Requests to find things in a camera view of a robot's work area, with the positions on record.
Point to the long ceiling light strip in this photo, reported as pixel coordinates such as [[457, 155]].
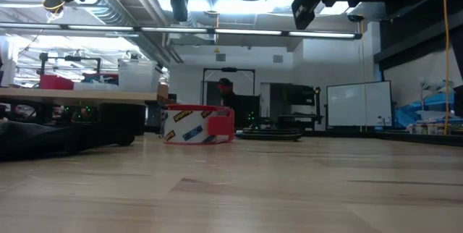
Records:
[[173, 29]]

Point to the whiteboard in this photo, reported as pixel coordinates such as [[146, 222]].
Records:
[[358, 104]]

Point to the grey metal cart wooden top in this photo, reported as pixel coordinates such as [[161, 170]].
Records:
[[72, 96]]

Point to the person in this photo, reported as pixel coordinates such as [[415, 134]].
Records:
[[226, 95]]

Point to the red storage box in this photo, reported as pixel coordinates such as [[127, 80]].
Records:
[[56, 82]]

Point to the black dome camera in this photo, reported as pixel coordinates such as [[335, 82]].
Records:
[[355, 18]]

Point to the white plastic container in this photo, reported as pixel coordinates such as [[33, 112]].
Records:
[[139, 77]]

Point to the red tape dispenser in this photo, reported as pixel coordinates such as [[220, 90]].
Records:
[[188, 124]]

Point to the black equipment rack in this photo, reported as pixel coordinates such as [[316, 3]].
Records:
[[289, 95]]

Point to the black camera gantry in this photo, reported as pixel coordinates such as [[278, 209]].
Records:
[[72, 58], [229, 69]]

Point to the black C-clamp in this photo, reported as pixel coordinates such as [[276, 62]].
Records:
[[269, 135]]

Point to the blue tarp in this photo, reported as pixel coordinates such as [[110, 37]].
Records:
[[434, 104]]

